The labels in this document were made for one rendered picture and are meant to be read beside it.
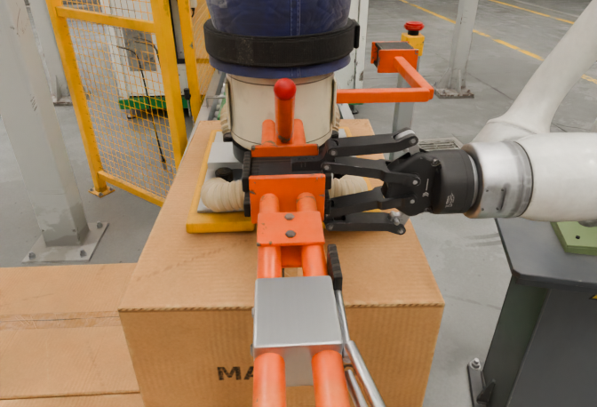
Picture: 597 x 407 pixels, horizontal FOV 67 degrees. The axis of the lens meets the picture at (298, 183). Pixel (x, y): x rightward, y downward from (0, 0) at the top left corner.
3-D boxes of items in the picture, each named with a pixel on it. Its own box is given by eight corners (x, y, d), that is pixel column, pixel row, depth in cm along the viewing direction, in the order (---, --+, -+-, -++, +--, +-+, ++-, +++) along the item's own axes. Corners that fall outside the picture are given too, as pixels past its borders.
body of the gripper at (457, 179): (483, 163, 47) (396, 167, 47) (468, 229, 52) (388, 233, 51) (457, 134, 54) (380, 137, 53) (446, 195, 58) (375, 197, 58)
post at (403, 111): (377, 250, 214) (401, 32, 164) (391, 249, 215) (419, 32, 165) (380, 259, 208) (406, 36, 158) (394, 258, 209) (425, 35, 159)
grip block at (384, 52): (370, 62, 106) (371, 41, 104) (406, 62, 107) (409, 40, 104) (377, 73, 99) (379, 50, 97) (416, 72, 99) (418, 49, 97)
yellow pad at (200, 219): (211, 137, 95) (209, 115, 92) (258, 136, 95) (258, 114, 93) (186, 235, 66) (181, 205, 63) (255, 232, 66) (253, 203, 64)
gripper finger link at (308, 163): (337, 170, 50) (338, 146, 49) (291, 171, 50) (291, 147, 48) (335, 163, 51) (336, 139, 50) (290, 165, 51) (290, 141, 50)
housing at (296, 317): (253, 316, 39) (250, 276, 36) (332, 313, 39) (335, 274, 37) (250, 390, 33) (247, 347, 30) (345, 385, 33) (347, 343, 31)
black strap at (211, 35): (213, 33, 79) (211, 8, 77) (346, 31, 80) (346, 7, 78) (195, 69, 59) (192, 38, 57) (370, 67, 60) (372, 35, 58)
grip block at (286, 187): (247, 186, 58) (244, 144, 55) (323, 184, 58) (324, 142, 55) (243, 224, 50) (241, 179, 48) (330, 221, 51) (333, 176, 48)
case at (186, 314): (215, 253, 126) (199, 119, 106) (357, 251, 127) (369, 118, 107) (164, 485, 74) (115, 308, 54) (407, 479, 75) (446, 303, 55)
